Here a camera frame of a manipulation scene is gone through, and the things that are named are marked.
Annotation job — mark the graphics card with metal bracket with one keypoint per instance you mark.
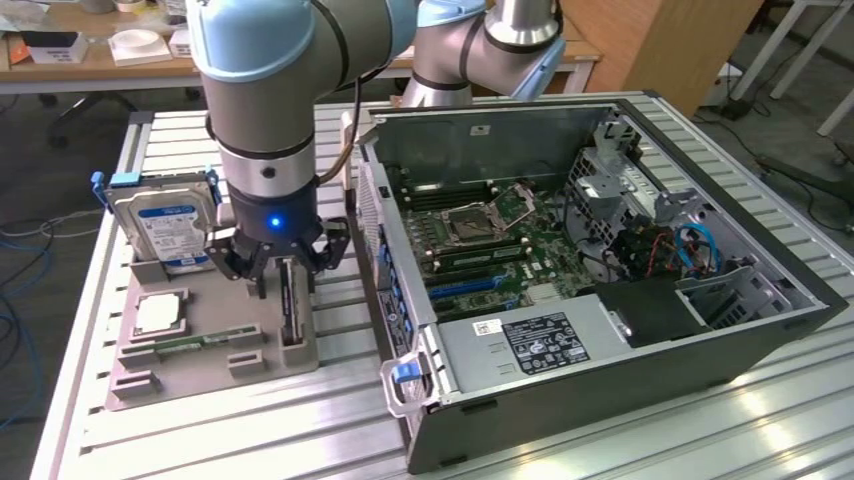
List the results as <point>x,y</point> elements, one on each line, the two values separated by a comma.
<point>288,310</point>

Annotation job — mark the grey parts rack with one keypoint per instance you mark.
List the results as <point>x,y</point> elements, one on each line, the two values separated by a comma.
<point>220,320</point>

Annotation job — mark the black plastic shroud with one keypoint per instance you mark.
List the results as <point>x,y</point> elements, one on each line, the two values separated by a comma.
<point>656,312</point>

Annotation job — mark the silver CPU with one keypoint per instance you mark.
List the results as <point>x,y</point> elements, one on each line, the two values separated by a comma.
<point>160,312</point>

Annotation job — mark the small orange box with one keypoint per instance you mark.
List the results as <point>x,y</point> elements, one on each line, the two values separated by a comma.
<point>19,54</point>

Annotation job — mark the green motherboard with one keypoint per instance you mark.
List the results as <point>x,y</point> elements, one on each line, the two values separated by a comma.
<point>540,250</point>

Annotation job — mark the open black PC case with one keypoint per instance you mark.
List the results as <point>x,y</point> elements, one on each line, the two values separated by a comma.
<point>600,400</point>

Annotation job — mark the metal disk bay cage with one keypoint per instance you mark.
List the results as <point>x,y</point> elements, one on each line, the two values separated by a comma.
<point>596,187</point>
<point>727,300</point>

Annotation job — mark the black RAM slot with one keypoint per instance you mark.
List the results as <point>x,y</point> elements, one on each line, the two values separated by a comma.
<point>443,201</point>
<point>443,195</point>
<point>443,184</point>
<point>443,190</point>

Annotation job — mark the CPU socket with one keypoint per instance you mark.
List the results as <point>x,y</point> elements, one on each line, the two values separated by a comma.
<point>470,222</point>

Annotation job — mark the green RAM stick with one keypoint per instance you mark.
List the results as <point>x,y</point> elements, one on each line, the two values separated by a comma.
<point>200,342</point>

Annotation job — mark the black office chair base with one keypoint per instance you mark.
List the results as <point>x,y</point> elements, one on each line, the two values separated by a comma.
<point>810,177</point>
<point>73,107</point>

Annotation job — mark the small white box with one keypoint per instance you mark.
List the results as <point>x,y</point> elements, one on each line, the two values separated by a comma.
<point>179,47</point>

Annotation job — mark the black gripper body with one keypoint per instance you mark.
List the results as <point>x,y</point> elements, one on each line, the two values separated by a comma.
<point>275,220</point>

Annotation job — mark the wooden cabinet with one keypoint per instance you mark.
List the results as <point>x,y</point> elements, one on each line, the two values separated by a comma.
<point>667,50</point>

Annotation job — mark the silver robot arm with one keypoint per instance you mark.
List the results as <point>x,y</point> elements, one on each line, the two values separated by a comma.
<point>260,100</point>

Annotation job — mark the blue case release latch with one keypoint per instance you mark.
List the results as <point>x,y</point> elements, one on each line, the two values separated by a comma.
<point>404,374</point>

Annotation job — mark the blue expansion slot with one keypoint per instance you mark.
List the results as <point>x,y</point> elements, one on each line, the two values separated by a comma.
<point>467,288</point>

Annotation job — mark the grey power supply unit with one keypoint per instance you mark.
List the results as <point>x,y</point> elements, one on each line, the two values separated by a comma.
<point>467,360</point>

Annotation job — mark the hard disk with blue carrier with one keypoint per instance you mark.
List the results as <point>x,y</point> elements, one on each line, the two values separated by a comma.
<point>169,230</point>

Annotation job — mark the white table frame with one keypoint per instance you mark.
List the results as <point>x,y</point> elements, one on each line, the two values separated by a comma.
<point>809,50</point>

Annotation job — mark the wooden desk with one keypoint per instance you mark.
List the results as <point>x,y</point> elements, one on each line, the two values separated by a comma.
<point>87,72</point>

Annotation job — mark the white box with black lid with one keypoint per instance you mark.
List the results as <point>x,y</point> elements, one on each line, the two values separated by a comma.
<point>56,52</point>

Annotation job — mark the silver chipset heatsink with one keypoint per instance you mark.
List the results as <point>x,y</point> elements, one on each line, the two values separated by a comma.
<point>547,295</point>

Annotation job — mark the grey metal cup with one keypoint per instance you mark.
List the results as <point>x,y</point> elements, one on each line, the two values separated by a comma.
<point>97,5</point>

